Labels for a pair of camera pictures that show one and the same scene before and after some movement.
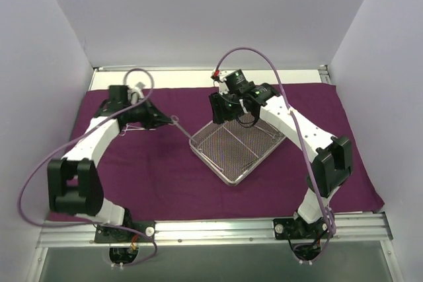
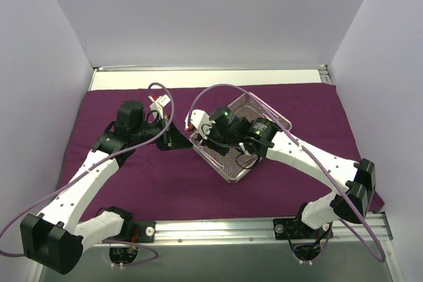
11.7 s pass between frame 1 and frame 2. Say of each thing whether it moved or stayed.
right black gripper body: moved
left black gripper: moved
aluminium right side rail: stayed
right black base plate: stayed
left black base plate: stayed
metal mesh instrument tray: stayed
